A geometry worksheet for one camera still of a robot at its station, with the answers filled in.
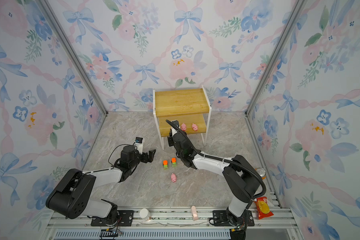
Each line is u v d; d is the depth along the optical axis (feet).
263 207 2.47
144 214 2.26
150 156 2.71
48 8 2.27
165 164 2.96
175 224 2.40
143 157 2.67
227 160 1.64
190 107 2.56
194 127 2.88
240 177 1.51
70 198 1.41
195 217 2.40
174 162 3.02
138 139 2.61
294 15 2.34
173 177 2.81
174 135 2.18
